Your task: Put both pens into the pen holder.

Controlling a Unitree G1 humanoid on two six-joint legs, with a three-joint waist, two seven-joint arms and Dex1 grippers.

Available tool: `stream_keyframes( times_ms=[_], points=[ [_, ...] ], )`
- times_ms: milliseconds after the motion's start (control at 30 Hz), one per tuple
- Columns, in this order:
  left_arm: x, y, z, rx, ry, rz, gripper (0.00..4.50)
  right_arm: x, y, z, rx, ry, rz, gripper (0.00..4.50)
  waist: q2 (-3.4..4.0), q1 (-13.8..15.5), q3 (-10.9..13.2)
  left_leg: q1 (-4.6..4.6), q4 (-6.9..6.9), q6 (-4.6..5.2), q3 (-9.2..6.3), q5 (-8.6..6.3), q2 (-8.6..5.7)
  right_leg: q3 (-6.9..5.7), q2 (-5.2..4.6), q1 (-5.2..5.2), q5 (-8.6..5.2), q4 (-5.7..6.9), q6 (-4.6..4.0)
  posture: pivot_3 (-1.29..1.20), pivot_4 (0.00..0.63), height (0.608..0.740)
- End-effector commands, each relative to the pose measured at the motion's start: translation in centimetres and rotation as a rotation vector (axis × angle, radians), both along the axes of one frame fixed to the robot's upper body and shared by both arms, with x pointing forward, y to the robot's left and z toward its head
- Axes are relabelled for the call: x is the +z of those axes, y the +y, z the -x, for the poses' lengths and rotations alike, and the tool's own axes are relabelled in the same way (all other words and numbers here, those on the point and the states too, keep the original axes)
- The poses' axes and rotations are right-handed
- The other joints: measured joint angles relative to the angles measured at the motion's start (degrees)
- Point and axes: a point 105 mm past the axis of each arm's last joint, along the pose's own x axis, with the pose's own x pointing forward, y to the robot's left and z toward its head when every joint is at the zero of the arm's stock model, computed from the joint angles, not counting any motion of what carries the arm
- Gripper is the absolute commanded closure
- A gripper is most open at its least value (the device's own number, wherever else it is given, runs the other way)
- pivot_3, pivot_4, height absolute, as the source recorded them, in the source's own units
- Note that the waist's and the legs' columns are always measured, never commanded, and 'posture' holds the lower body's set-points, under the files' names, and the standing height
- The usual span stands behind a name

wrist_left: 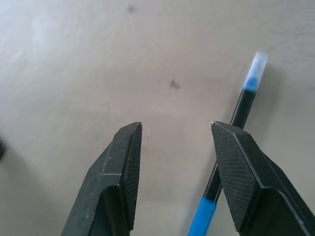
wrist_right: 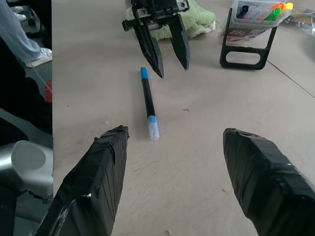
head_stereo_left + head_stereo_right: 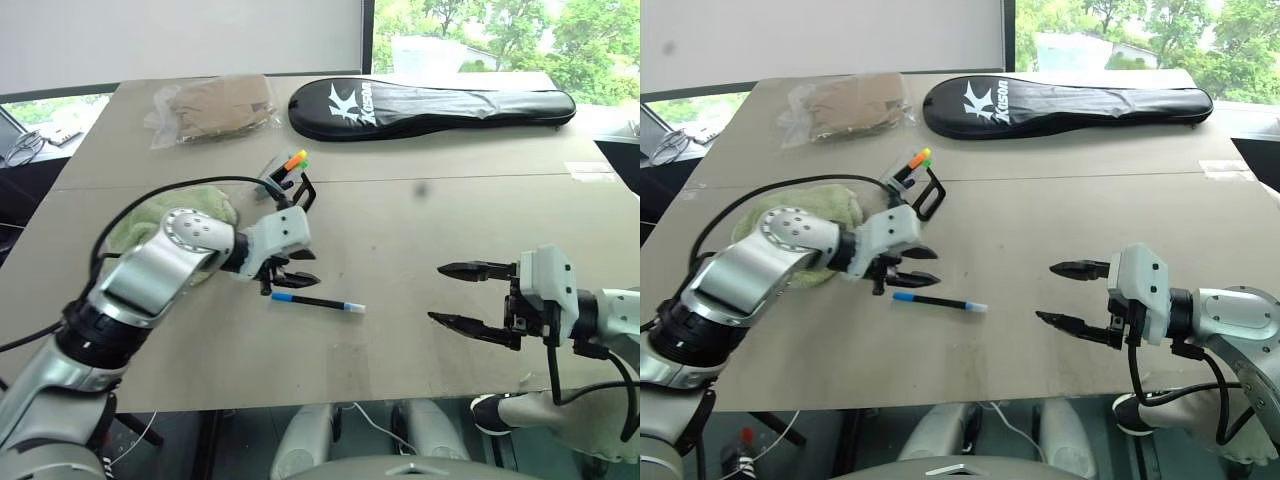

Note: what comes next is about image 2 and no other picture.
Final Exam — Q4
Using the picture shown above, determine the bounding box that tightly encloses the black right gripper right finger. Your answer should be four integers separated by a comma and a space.
222, 127, 315, 236

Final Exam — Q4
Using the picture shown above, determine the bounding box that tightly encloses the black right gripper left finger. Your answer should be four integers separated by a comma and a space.
35, 124, 130, 236

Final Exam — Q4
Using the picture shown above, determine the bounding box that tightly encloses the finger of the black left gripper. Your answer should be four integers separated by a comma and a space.
134, 21, 165, 79
169, 14, 191, 71

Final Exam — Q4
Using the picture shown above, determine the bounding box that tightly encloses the black pen with blue cap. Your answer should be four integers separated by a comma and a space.
140, 66, 160, 142

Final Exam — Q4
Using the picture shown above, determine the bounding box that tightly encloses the green fluffy towel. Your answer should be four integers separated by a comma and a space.
124, 0, 217, 40

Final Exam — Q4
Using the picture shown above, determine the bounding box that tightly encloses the printed red white package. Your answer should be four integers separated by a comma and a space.
221, 29, 268, 48

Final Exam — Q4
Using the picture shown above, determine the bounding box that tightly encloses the silver robot body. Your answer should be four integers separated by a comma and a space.
0, 140, 54, 200

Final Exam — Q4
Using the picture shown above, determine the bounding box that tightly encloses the dark capped marker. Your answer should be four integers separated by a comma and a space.
237, 4, 251, 19

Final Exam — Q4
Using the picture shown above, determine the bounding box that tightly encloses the clear plastic marker box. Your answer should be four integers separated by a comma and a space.
231, 0, 294, 28

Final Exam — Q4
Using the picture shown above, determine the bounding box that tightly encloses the pink highlighter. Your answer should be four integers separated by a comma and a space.
255, 6, 272, 23

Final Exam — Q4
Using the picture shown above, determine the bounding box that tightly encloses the green highlighter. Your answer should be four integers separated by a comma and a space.
264, 7, 283, 22

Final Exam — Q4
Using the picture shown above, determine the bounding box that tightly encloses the red object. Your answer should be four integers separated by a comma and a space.
44, 79, 53, 103

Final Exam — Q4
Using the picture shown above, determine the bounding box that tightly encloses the white sneaker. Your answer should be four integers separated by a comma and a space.
9, 5, 27, 22
25, 47, 53, 68

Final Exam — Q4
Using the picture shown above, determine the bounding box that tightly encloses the person's leg in jeans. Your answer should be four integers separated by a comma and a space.
0, 0, 43, 63

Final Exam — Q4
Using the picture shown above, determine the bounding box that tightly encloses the black frame pen holder stand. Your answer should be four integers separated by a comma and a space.
219, 7, 279, 71

